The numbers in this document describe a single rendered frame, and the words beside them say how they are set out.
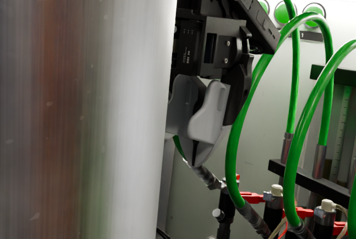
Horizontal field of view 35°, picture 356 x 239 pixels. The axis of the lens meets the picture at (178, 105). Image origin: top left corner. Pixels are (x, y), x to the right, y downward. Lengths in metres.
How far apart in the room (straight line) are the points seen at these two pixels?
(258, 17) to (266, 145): 0.64
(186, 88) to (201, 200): 0.74
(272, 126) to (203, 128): 0.65
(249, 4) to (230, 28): 0.05
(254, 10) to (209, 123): 0.12
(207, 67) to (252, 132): 0.71
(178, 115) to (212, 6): 0.11
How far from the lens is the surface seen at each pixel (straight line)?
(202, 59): 0.48
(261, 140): 1.19
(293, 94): 1.05
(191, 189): 1.30
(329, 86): 0.97
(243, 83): 0.53
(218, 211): 0.89
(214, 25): 0.49
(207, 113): 0.53
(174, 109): 0.55
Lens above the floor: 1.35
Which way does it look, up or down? 9 degrees down
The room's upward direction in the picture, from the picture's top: 7 degrees clockwise
